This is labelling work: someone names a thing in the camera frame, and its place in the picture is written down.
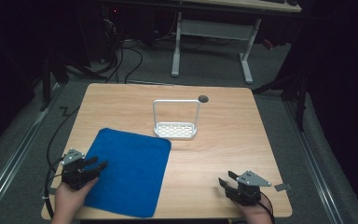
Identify grey flat tab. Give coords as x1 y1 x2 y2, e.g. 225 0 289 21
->
274 182 293 192

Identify aluminium floor rail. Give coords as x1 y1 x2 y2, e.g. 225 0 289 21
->
0 81 63 217
283 100 345 224

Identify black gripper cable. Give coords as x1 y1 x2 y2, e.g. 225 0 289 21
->
43 105 82 220
256 190 276 224

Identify blue cloth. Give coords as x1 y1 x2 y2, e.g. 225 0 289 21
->
83 127 172 218

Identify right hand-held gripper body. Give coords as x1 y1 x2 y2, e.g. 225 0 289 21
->
225 170 272 207

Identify black floor cables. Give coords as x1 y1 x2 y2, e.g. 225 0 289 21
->
103 38 145 85

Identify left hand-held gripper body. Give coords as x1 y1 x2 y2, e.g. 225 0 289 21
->
60 147 100 191

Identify person's right hand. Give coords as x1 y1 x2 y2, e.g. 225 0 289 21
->
232 200 275 224

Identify dark computer tower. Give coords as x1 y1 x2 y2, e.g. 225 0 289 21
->
100 5 126 64

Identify black metal stand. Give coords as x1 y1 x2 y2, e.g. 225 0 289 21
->
39 50 107 112
251 60 310 133

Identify white-framed wooden desk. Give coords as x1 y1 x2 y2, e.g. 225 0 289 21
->
171 0 303 85

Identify white rack with handle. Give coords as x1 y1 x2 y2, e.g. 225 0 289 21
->
152 98 201 141

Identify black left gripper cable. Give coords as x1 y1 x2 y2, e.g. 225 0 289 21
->
43 105 82 220

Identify person's left hand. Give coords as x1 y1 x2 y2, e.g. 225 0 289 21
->
54 176 100 217

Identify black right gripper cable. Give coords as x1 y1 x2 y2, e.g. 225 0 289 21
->
256 190 276 224

